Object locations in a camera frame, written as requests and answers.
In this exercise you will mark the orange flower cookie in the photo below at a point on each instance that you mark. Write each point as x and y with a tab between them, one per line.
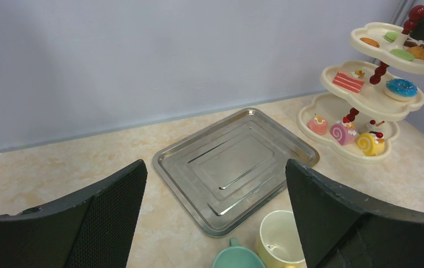
417	52

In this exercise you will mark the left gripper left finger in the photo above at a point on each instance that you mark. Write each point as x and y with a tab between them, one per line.
91	227

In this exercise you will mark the green macaron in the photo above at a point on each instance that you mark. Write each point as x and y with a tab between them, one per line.
391	36
402	54

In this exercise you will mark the yellow cake slice toy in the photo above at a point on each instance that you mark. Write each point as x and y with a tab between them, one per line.
371	143

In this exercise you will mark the pink strawberry cake slice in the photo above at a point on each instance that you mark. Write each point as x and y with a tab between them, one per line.
350	80

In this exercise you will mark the cream three-tier dessert stand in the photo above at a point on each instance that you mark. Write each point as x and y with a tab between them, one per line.
371	102

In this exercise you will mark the pink swirl roll cake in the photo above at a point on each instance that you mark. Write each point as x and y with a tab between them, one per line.
344	131

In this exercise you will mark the stainless steel tray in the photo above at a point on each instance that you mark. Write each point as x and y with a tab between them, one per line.
227	171

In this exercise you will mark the teal cup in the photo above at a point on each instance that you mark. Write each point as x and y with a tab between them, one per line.
237	256

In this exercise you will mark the chocolate star cookie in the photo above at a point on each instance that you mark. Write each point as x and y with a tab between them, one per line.
410	43

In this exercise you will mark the orange swirl cookie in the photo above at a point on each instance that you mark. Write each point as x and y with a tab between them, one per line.
370	42

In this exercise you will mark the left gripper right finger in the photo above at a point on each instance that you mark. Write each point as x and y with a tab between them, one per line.
339	226

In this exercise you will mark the blue frosted donut toy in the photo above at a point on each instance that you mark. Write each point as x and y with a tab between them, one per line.
400	89

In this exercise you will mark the white cream cupcake toy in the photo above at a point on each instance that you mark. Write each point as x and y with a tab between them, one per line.
374	127

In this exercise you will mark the yellow mug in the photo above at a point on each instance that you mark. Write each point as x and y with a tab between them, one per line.
278	243

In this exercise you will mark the pink dome cupcake toy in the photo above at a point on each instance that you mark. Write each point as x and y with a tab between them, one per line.
318	125

